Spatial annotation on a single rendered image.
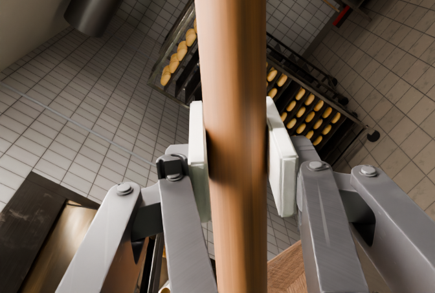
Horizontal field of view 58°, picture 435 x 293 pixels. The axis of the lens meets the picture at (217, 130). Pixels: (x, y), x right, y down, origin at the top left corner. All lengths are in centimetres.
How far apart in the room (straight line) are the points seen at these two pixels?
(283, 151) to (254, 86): 3
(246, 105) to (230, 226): 7
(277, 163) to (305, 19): 521
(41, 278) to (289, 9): 435
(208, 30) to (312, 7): 520
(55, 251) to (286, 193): 174
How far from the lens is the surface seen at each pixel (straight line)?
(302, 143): 19
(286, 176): 16
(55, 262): 184
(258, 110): 18
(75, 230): 198
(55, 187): 213
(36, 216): 196
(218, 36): 16
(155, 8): 521
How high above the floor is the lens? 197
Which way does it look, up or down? 16 degrees down
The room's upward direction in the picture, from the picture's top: 59 degrees counter-clockwise
